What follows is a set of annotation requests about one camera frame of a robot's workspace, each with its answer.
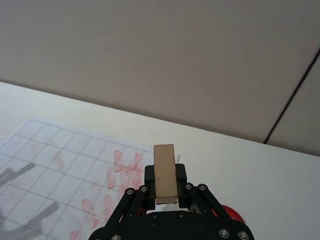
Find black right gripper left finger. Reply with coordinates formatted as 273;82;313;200
104;164;157;227

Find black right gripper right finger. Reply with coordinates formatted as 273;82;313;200
175;163;231;221

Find tan wooden rectangular block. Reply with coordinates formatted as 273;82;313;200
153;143;179;205

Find red round object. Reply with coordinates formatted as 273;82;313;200
211;204;245;223

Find white grid sheet, red marks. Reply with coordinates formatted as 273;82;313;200
0;118;155;240

